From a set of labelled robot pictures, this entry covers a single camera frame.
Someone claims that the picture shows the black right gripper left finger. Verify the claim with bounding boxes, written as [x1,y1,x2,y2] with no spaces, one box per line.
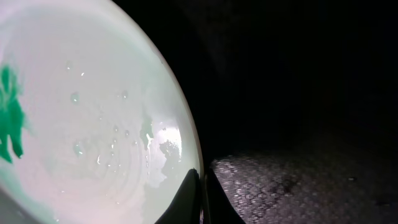
[155,169,201,224]

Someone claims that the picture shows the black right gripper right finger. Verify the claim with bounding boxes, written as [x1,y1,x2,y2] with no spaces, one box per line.
[205,169,245,224]

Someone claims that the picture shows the pale green plate top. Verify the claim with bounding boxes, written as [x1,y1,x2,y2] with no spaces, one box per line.
[1,1,203,223]

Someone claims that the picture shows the black round tray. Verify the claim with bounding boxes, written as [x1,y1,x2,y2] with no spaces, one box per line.
[118,0,397,223]

